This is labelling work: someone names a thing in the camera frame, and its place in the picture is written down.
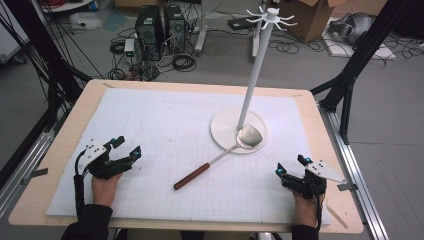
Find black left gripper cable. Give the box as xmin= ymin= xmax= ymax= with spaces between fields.
xmin=73 ymin=149 xmax=89 ymax=218

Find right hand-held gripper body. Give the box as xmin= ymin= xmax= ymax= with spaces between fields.
xmin=280 ymin=161 xmax=347 ymax=201

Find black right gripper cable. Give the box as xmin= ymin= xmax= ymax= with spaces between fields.
xmin=312 ymin=194 xmax=325 ymax=232

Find coiled black cable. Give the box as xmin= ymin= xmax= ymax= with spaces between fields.
xmin=171 ymin=53 xmax=198 ymax=73

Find large black computer tower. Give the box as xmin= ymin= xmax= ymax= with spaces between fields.
xmin=134 ymin=4 xmax=165 ymax=62

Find thin wooden stick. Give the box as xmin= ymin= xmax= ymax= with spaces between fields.
xmin=324 ymin=202 xmax=350 ymax=230

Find round white table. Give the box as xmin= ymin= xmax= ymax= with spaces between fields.
xmin=39 ymin=0 xmax=95 ymax=14

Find person's right hand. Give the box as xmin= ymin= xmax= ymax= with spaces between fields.
xmin=292 ymin=192 xmax=320 ymax=230

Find clear plastic bag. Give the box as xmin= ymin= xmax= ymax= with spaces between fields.
xmin=68 ymin=12 xmax=103 ymax=31

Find slim black computer tower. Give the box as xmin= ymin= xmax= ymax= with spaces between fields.
xmin=163 ymin=4 xmax=187 ymax=54

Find person's left hand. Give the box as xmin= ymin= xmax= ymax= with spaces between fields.
xmin=91 ymin=172 xmax=123 ymax=209

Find grey bag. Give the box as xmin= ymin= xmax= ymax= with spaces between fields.
xmin=327 ymin=12 xmax=377 ymax=46

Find brown cardboard box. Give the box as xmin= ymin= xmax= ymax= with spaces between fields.
xmin=277 ymin=0 xmax=348 ymax=43

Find metal spatula with wooden handle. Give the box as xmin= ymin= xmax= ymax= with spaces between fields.
xmin=173 ymin=123 xmax=264 ymax=191

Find small white device green label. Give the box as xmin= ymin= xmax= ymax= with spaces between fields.
xmin=123 ymin=38 xmax=136 ymax=58

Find white flat board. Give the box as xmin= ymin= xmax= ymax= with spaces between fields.
xmin=322 ymin=31 xmax=398 ymax=61

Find flat black box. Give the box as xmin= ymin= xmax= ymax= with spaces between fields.
xmin=227 ymin=16 xmax=258 ymax=32

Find grey metal bracket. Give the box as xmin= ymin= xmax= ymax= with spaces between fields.
xmin=336 ymin=181 xmax=359 ymax=192
xmin=20 ymin=167 xmax=49 ymax=186

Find aluminium rail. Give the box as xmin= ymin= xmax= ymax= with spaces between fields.
xmin=0 ymin=124 xmax=57 ymax=218
xmin=317 ymin=105 xmax=390 ymax=240

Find white utensil rack with hooks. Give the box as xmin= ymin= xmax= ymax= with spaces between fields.
xmin=210 ymin=6 xmax=299 ymax=155

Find white cabinet on wheels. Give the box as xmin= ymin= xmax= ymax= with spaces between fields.
xmin=0 ymin=0 xmax=30 ymax=65

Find white grid mat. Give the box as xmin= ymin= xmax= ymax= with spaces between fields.
xmin=45 ymin=87 xmax=332 ymax=226

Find loose black floor cables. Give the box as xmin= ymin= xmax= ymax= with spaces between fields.
xmin=268 ymin=36 xmax=326 ymax=56

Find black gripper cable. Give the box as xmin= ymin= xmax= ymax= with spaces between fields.
xmin=312 ymin=194 xmax=325 ymax=232
xmin=73 ymin=149 xmax=89 ymax=218

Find black metal frame stand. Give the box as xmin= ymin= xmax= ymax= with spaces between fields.
xmin=0 ymin=0 xmax=93 ymax=183
xmin=309 ymin=0 xmax=414 ymax=146

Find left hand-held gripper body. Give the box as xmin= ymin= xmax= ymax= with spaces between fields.
xmin=77 ymin=139 xmax=134 ymax=181

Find white stand leg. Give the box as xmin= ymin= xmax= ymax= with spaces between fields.
xmin=251 ymin=0 xmax=268 ymax=58
xmin=194 ymin=0 xmax=209 ymax=56

